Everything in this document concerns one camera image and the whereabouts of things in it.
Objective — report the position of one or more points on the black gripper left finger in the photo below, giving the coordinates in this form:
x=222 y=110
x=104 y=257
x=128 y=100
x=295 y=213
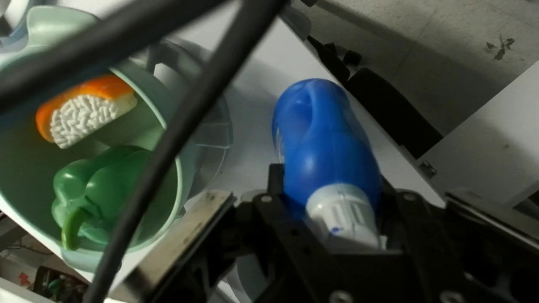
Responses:
x=296 y=265

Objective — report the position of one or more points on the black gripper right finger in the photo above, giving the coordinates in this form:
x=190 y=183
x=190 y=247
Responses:
x=408 y=225

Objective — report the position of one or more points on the blue detergent bottle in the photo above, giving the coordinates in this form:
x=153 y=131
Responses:
x=330 y=174

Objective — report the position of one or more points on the white toy kitchen unit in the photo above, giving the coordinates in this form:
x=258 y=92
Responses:
x=185 y=267

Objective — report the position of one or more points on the green toy bell pepper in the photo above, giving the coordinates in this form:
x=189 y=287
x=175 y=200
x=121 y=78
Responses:
x=89 y=195

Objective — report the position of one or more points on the mint green bowl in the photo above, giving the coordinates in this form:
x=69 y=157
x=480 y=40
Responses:
x=84 y=141

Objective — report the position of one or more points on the orange white toy sushi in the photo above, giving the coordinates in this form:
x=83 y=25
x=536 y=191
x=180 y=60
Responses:
x=76 y=114

